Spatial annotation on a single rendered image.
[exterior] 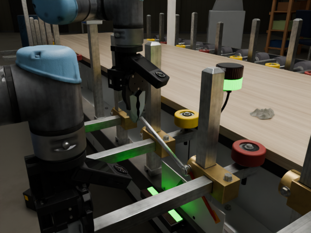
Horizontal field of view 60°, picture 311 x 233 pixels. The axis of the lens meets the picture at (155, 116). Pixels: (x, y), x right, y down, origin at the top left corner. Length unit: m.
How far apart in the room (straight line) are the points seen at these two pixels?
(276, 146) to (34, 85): 0.58
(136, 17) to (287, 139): 0.50
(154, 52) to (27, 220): 1.45
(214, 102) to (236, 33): 6.23
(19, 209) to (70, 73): 1.73
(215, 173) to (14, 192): 1.76
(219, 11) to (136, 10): 6.08
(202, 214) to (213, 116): 0.26
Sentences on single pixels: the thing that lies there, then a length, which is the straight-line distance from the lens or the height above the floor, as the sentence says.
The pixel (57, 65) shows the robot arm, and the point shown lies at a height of 1.16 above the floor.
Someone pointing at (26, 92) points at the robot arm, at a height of 1.13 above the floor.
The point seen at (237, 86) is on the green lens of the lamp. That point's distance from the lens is 0.61.
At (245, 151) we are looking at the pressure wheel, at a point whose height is 0.91.
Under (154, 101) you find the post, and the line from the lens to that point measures 0.80.
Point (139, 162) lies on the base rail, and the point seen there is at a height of 0.70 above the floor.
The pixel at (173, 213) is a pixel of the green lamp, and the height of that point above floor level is 0.70.
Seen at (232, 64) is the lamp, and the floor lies 1.11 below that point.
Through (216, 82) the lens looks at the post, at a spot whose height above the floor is 1.08.
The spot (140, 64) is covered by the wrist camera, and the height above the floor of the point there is 1.09.
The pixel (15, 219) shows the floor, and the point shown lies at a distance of 1.98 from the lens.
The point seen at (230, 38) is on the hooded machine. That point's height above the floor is 0.47.
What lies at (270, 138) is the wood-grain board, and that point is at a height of 0.90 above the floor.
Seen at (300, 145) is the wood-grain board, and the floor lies 0.90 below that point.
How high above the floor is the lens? 1.23
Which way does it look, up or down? 23 degrees down
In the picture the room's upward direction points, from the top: straight up
